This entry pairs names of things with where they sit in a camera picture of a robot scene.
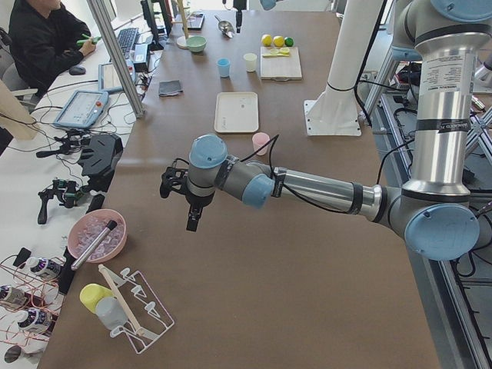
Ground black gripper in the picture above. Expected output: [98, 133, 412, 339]
[233, 0, 246, 33]
[160, 158, 214, 231]

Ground cream yellow cup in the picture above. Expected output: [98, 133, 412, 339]
[243, 53, 258, 72]

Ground pink cup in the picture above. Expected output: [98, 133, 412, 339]
[252, 132, 270, 156]

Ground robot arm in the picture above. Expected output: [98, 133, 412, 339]
[160, 1, 491, 261]
[233, 0, 278, 33]

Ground cream rabbit tray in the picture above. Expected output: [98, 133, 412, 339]
[214, 91, 259, 134]

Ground metal scoop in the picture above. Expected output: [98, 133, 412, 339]
[214, 15, 235, 38]

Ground whole yellow lemon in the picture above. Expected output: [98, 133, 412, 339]
[261, 34, 272, 47]
[272, 35, 284, 48]

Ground green bowl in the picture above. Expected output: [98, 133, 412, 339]
[186, 35, 207, 53]

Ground blue cup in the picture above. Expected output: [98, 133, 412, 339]
[217, 58, 231, 78]

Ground green lime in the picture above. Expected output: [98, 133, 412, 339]
[284, 37, 294, 47]

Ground wooden cup tree stand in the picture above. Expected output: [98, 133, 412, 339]
[173, 0, 196, 49]

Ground wooden cutting board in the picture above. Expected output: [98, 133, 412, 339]
[260, 46, 302, 81]

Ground metal tube in bowl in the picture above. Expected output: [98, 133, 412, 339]
[71, 220, 118, 271]

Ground grey folded cloth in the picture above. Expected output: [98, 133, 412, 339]
[158, 80, 183, 97]

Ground pink bowl with ice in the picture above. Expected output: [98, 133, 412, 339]
[68, 208, 128, 264]

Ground black keyboard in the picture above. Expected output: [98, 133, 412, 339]
[117, 28, 139, 58]

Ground clear cup on rack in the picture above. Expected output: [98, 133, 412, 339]
[95, 297, 128, 330]

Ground yellow cup on rack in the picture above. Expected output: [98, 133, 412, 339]
[79, 284, 114, 314]

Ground blue teach pendant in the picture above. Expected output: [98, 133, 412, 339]
[53, 90, 109, 129]
[98, 59, 136, 94]

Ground person in black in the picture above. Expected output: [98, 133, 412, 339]
[8, 0, 96, 95]

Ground white wire cup rack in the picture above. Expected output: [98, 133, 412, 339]
[98, 264, 175, 354]

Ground aluminium frame post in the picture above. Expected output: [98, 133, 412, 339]
[87, 0, 145, 118]

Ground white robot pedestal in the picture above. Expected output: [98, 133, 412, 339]
[304, 0, 386, 136]

